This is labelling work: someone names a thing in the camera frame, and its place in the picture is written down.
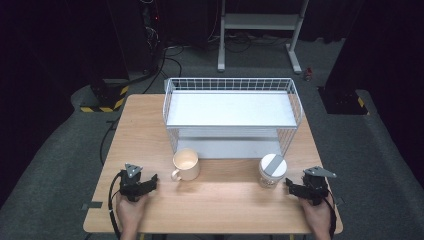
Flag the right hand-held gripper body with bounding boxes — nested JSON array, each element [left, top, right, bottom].
[[299, 165, 338, 206]]

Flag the person's left hand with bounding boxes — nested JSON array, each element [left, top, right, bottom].
[[115, 192, 150, 235]]

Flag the white wire shelf rack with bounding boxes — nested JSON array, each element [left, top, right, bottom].
[[162, 77, 304, 160]]

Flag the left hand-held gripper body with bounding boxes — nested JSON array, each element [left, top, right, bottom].
[[119, 163, 148, 203]]

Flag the person's right hand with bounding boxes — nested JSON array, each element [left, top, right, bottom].
[[301, 192, 335, 236]]

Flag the dark equipment rack with wires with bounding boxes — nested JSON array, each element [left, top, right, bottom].
[[138, 0, 166, 75]]

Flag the cream ceramic cup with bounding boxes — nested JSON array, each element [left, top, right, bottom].
[[170, 147, 201, 183]]

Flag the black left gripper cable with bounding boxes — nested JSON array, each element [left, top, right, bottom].
[[107, 171, 124, 240]]

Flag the black stand with striped base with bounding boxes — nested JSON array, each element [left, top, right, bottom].
[[79, 77, 130, 114], [317, 85, 370, 116]]

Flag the black floor cable bundle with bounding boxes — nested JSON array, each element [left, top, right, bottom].
[[142, 44, 184, 95]]

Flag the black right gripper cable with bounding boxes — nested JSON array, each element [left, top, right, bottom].
[[325, 188, 338, 240]]

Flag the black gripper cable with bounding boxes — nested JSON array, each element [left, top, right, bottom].
[[325, 188, 338, 240], [107, 171, 124, 240]]

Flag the white metal stand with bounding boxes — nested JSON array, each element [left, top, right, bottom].
[[217, 0, 310, 75]]

